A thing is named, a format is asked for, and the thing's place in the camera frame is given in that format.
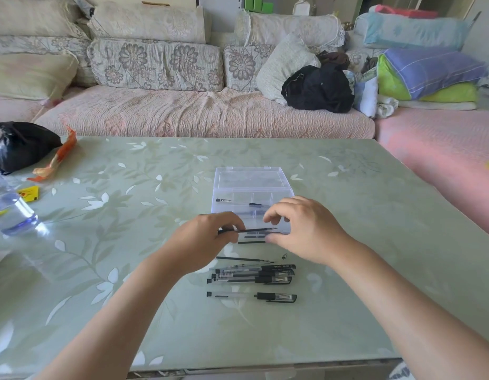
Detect black plastic bag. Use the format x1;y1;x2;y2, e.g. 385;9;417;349
0;121;63;175

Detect white cabinet with black frame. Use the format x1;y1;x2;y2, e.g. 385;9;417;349
197;0;245;32

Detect grey table frame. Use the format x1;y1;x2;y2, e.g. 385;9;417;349
127;358;403;380

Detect orange snack wrapper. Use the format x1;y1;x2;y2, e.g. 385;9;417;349
26;126;78;183

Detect brown garment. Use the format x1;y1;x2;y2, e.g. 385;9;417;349
316;50;351;70

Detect pink quilted sofa seat cover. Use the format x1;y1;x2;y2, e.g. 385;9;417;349
34;85;376;140

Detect person's left hand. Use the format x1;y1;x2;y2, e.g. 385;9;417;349
161;211;246;278

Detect person's right hand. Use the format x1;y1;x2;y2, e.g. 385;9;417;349
262;195;358;268

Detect black clothing bundle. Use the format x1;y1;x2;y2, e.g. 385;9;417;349
281;63;355;114

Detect light blue bolster pillow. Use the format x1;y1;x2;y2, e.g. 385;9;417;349
354;12;471;51

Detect white and blue cloth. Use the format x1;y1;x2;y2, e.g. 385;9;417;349
346;70;379;118

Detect clear plastic storage box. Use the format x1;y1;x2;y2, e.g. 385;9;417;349
210;166;296;244

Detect floral sofa back cushion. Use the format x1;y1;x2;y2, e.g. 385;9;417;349
0;34;97;87
346;48;384;74
223;44;276;93
87;38;224;92

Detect clear water bottle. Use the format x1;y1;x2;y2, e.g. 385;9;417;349
0;166;39;236

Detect person's right forearm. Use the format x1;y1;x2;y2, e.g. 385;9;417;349
329;239;489;380

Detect white textured pillow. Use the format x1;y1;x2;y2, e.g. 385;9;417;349
256;33;321;106

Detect pale yellow pillow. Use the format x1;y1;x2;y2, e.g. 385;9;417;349
0;53;79;101

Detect pile of black gel pens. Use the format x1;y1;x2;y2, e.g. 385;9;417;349
206;264;297;286

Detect person's left forearm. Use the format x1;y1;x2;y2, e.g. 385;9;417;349
36;253;189;380

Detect cream sofa bolster cushion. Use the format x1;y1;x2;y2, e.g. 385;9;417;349
0;0;91;39
88;0;207;44
234;9;346;52

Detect salmon pink sofa seat cover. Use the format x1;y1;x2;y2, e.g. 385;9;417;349
375;106;489;240

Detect yellow tag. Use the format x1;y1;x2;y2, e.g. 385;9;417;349
17;185;40;202

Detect pale pink sofa seat cover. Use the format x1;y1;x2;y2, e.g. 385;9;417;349
0;97;51;123

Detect white towel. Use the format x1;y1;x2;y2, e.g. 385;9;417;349
375;94;400;119

